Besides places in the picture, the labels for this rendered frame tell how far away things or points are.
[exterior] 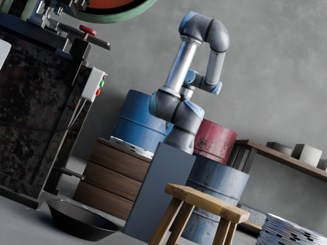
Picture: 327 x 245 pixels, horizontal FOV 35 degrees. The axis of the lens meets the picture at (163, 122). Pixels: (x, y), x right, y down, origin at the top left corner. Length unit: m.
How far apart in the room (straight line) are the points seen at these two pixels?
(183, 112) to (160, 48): 3.45
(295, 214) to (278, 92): 1.39
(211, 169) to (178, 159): 0.64
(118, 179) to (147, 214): 0.42
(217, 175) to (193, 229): 0.34
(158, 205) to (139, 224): 0.12
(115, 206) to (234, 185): 0.73
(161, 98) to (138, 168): 0.47
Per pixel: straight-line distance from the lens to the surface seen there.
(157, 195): 2.38
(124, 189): 2.75
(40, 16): 2.30
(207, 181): 3.00
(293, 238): 2.20
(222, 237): 1.55
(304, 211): 6.09
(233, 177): 3.03
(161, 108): 2.44
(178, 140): 2.40
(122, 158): 2.74
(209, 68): 2.66
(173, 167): 2.38
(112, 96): 5.76
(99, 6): 2.87
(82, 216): 2.17
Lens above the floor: 0.41
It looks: 3 degrees up
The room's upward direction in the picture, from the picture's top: 22 degrees clockwise
